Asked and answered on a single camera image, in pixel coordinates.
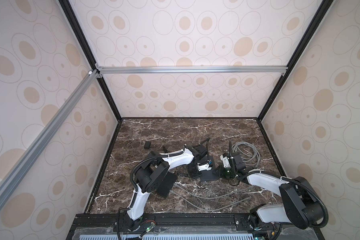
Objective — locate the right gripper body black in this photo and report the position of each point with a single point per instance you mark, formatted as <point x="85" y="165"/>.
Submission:
<point x="227" y="173"/>

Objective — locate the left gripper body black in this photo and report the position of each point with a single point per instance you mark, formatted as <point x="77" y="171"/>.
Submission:
<point x="193" y="171"/>

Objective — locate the square dark grey switch box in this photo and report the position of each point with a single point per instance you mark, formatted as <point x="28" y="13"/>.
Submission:
<point x="210" y="176"/>

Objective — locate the black power adapter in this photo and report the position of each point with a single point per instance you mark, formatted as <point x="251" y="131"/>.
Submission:
<point x="147" y="145"/>

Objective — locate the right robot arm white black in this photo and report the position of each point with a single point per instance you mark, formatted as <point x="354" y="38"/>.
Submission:
<point x="301" y="206"/>

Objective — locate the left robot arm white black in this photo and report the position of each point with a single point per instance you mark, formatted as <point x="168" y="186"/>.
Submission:
<point x="154" y="171"/>

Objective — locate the small circuit board with LEDs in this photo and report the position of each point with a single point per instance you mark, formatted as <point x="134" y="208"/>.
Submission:
<point x="148" y="226"/>

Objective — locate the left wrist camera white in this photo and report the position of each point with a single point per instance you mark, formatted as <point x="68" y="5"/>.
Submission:
<point x="205" y="166"/>

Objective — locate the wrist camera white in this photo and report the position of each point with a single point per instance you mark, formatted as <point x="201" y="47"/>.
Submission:
<point x="205" y="166"/>
<point x="225" y="160"/>

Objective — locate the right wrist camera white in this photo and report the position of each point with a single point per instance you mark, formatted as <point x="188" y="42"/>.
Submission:
<point x="225" y="160"/>

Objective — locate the horizontal aluminium rail back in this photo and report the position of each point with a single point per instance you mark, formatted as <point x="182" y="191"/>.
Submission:
<point x="192" y="70"/>

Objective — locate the diagonal aluminium rail left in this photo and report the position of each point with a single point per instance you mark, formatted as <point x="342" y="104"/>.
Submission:
<point x="27" y="160"/>

